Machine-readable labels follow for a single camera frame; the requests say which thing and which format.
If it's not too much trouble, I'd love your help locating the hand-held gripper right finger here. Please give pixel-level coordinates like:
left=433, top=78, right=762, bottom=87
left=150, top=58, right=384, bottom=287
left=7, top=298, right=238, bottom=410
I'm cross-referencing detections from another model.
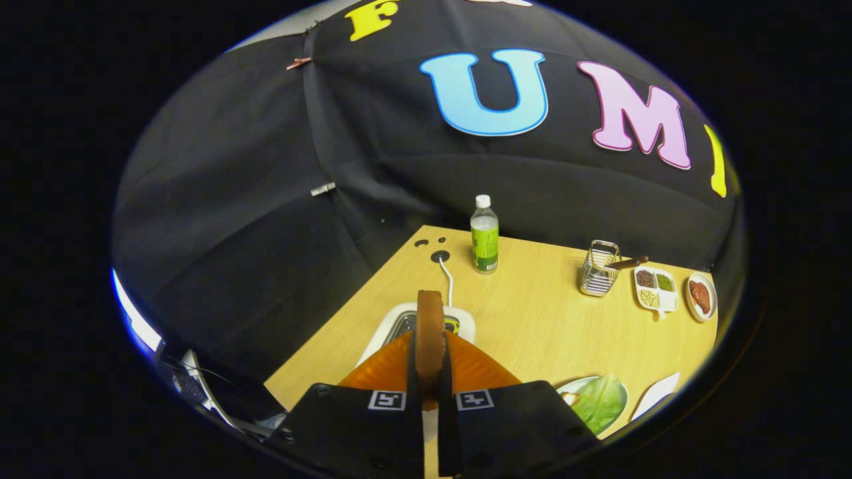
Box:
left=436, top=331, right=600, bottom=479

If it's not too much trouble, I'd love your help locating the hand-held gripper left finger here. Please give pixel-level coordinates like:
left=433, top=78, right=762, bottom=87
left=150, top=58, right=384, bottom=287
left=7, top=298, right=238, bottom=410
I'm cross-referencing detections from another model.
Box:
left=266, top=331, right=425, bottom=479

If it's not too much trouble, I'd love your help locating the green lettuce leaf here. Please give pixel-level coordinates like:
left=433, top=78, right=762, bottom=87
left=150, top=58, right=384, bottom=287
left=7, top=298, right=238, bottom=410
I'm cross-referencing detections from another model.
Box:
left=571, top=374, right=624, bottom=434

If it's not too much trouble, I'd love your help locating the brown toast slice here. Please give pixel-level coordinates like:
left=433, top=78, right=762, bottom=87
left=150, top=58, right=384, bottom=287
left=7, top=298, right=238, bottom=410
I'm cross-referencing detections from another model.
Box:
left=416, top=289, right=447, bottom=411

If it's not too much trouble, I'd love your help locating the light green round plate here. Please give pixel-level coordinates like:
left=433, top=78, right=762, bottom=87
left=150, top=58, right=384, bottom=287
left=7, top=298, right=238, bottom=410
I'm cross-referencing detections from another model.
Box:
left=556, top=375, right=629, bottom=438

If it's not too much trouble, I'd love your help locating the cream white toaster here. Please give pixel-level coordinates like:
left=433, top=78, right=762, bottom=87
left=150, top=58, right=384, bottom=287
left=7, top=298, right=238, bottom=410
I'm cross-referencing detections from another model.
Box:
left=356, top=303, right=477, bottom=367

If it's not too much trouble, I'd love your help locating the white square plate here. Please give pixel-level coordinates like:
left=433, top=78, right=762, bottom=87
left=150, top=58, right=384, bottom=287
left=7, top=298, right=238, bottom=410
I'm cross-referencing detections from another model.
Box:
left=631, top=372, right=682, bottom=422

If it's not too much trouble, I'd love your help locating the green label water bottle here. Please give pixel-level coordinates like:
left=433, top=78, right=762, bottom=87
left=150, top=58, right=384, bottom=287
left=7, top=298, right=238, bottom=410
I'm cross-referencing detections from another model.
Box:
left=470, top=194, right=500, bottom=275

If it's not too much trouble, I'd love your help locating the white divided dish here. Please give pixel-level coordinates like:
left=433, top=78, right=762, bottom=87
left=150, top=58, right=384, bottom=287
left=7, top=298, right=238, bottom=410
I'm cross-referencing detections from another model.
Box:
left=632, top=265, right=680, bottom=319

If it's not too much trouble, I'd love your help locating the black backdrop cloth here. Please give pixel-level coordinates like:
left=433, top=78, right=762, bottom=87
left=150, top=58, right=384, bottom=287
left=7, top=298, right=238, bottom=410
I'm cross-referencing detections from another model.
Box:
left=112, top=0, right=743, bottom=400

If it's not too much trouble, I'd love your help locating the white oval plate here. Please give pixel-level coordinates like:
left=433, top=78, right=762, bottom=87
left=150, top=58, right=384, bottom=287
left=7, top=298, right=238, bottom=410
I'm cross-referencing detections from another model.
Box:
left=686, top=271, right=718, bottom=323

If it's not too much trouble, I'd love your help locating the white toaster cable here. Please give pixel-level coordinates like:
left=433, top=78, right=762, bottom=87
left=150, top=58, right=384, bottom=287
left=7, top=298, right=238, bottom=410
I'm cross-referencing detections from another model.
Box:
left=436, top=255, right=455, bottom=308

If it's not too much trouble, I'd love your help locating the metal wire utensil holder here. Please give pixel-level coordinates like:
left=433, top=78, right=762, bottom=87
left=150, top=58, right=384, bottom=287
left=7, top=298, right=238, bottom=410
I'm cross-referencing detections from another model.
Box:
left=579, top=240, right=622, bottom=297

